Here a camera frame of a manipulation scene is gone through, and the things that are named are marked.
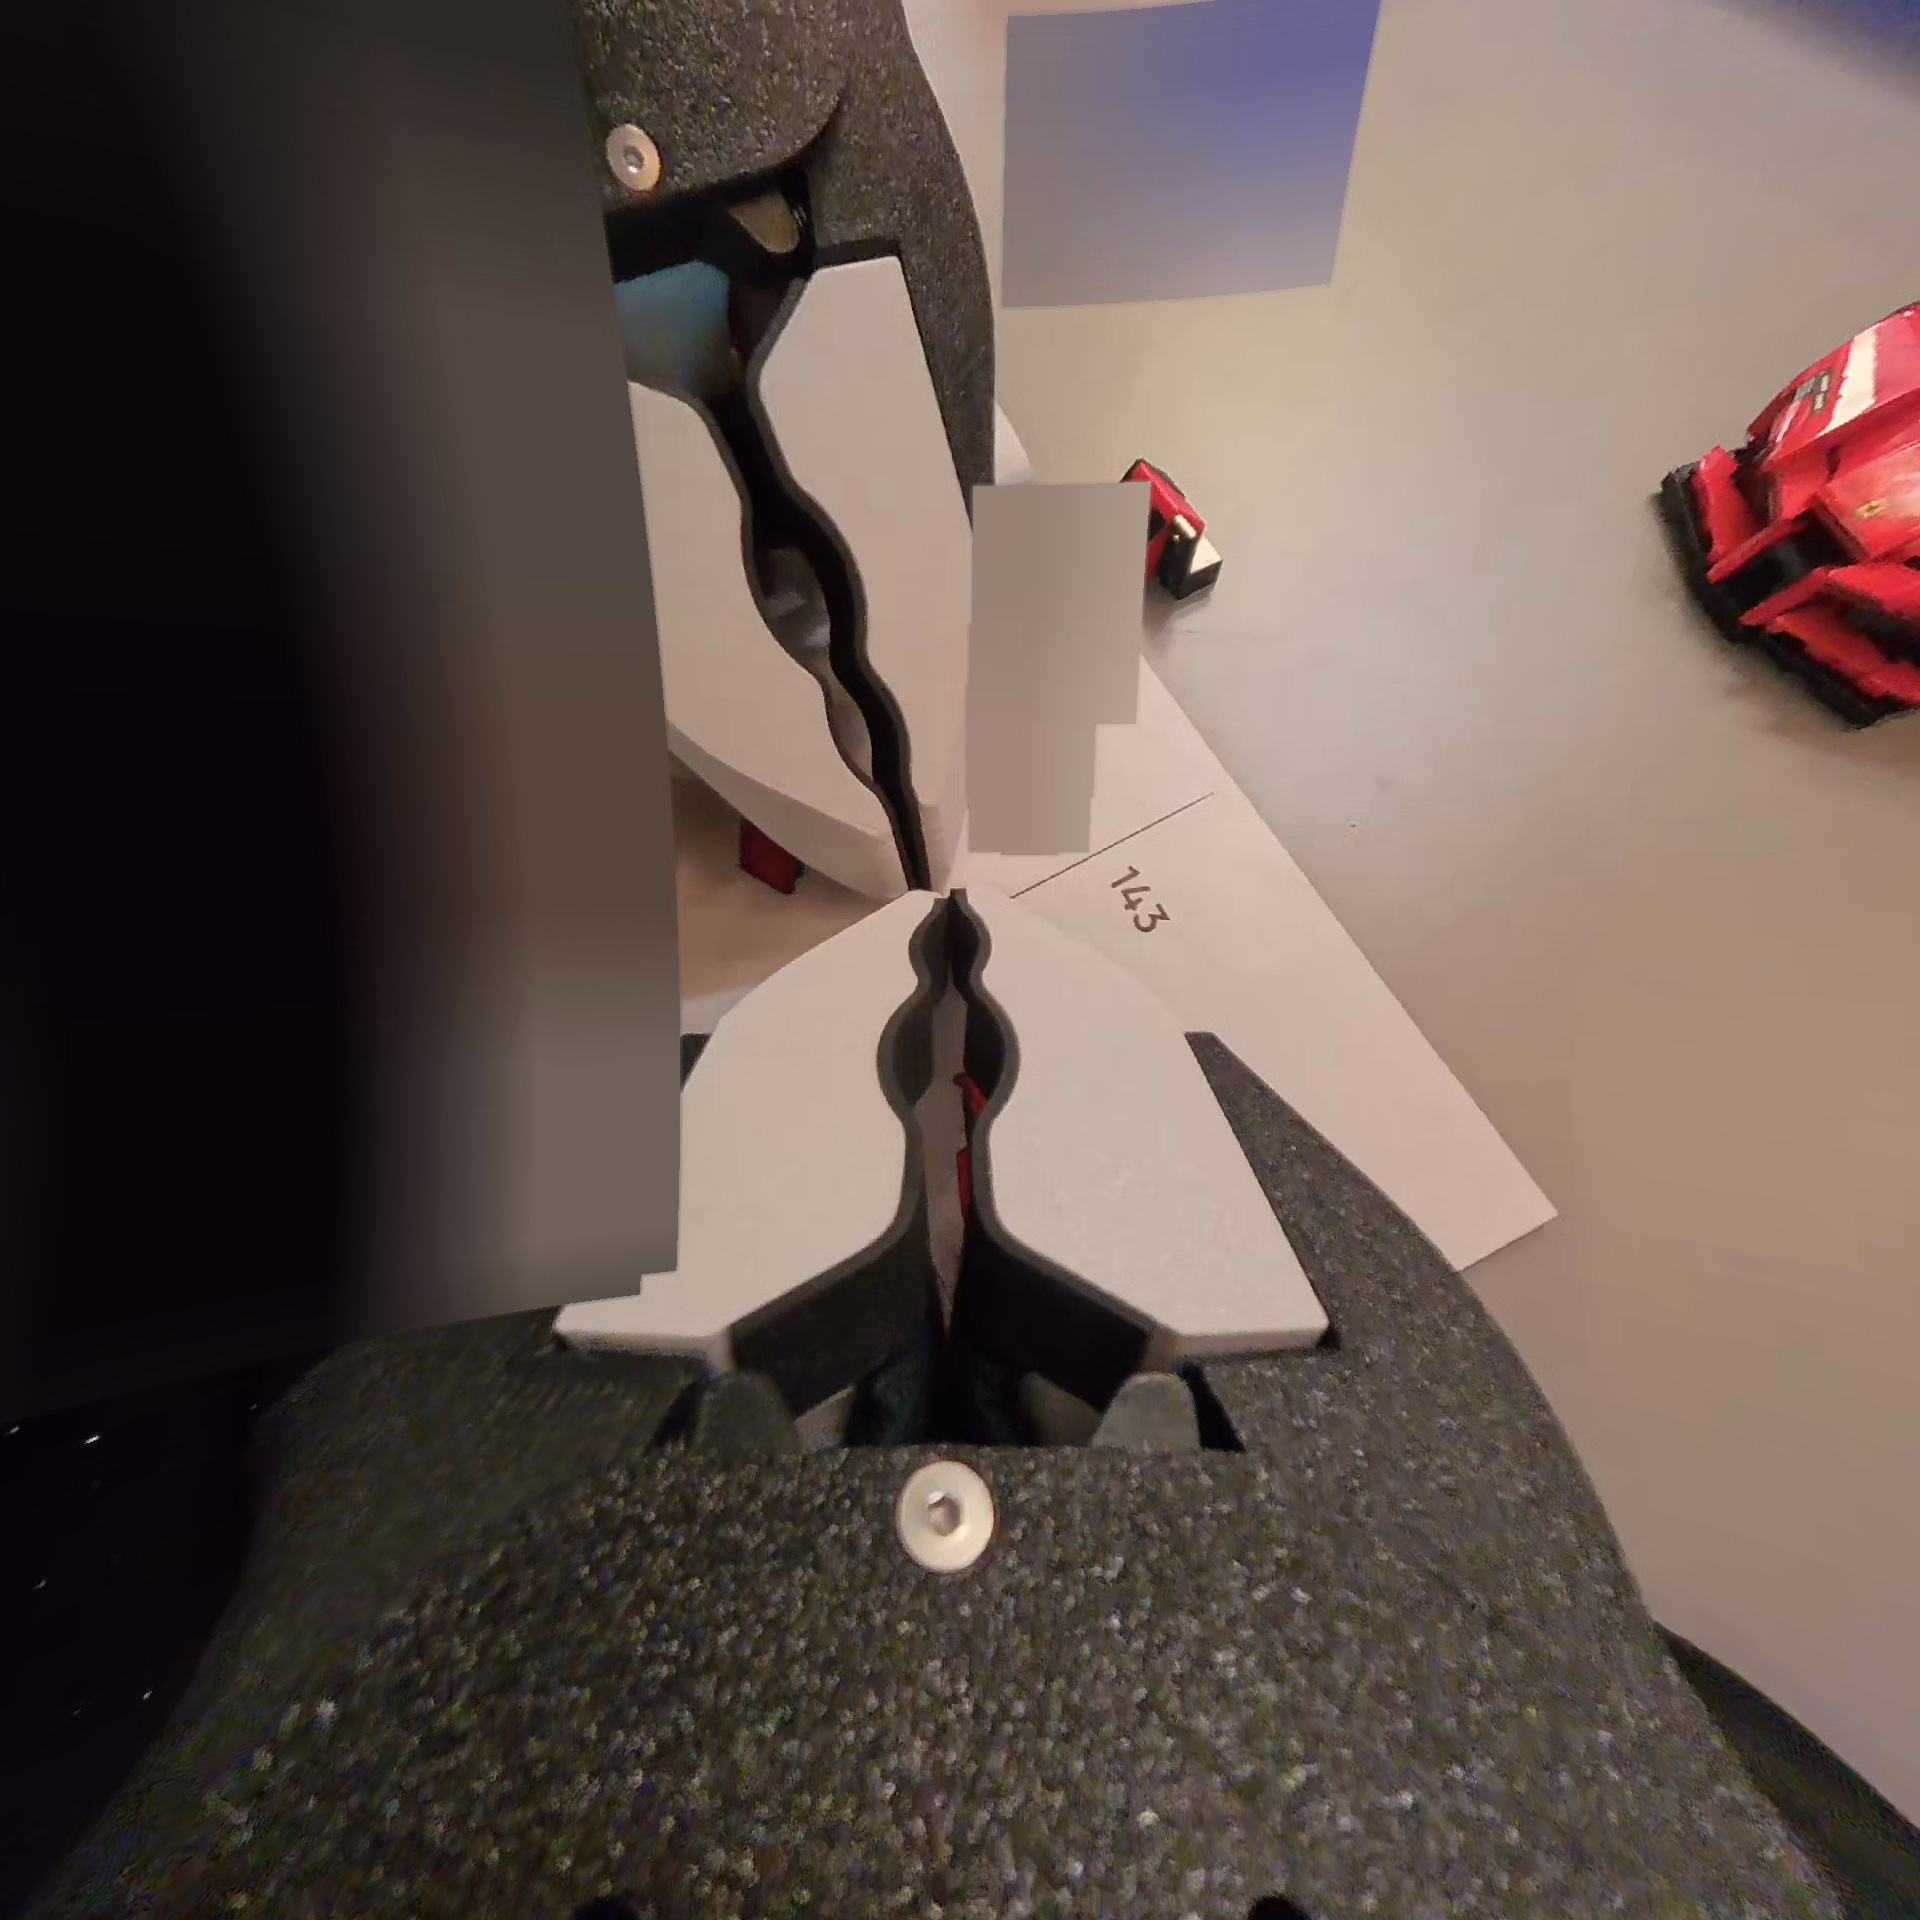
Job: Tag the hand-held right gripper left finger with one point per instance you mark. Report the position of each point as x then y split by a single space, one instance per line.
784 1183

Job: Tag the red black lego subassembly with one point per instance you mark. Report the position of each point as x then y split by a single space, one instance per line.
1176 538

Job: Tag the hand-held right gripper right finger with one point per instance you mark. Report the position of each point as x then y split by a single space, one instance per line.
1150 1196

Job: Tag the red lego race car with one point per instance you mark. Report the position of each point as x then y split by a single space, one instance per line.
1818 492

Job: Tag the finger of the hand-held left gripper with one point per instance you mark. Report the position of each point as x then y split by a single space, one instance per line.
735 658
904 492

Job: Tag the lego instruction booklet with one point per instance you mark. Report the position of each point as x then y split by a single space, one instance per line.
1270 1027

